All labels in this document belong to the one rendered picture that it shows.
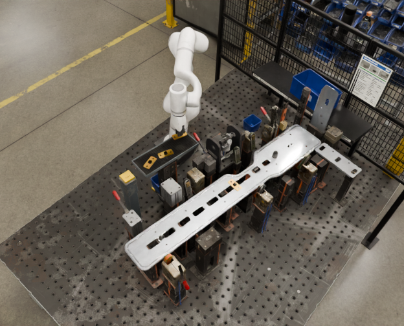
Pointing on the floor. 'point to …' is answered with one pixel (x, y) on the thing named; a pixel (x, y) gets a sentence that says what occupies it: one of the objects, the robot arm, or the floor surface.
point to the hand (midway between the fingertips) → (179, 131)
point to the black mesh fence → (370, 240)
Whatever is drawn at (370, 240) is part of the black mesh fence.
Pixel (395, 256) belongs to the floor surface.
